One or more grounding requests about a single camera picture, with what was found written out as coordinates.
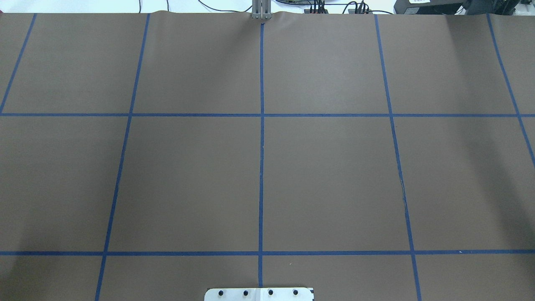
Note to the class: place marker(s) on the brown paper table cover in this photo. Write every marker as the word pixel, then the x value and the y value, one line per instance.
pixel 152 157

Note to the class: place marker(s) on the black power adapter box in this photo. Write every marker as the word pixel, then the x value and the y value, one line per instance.
pixel 428 7

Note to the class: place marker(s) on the aluminium frame post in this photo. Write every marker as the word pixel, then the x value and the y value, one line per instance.
pixel 261 9

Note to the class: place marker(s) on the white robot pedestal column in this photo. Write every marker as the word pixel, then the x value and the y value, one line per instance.
pixel 260 294

